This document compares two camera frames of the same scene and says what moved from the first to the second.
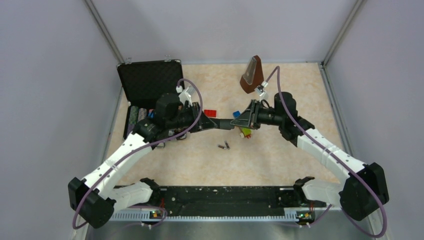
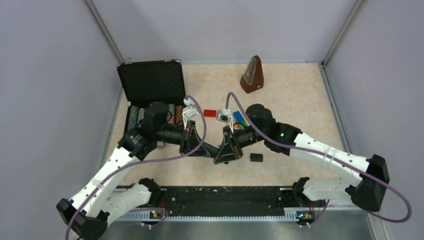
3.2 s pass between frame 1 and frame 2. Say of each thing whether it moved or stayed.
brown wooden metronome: stayed
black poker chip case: stayed
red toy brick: stayed
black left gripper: moved
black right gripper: moved
